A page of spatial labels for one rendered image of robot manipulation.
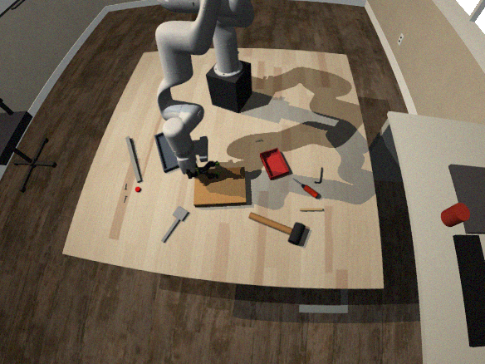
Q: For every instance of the tan wooden board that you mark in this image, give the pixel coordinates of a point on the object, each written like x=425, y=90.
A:
x=228, y=190

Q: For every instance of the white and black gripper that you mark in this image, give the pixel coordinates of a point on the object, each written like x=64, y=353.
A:
x=188, y=164

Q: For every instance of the red rectangular tray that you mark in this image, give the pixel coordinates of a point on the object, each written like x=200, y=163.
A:
x=274, y=163

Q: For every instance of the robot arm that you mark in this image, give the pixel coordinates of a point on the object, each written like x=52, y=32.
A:
x=215, y=22

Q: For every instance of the black rubber mallet with wooden handle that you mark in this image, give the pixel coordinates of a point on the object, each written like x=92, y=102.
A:
x=295, y=233

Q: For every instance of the red-handled screwdriver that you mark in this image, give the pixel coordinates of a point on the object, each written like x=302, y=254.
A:
x=308, y=189

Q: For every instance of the grey flat bar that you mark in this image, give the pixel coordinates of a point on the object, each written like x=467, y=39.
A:
x=133, y=159

